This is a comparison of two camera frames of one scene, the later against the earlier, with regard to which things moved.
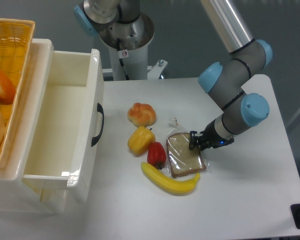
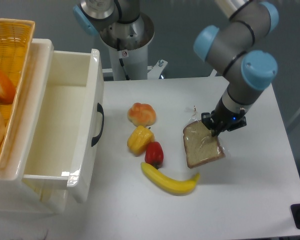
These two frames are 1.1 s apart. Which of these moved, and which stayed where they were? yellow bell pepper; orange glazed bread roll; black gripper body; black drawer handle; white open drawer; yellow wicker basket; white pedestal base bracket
Moved: black gripper body
Stayed: white open drawer; yellow bell pepper; orange glazed bread roll; white pedestal base bracket; yellow wicker basket; black drawer handle
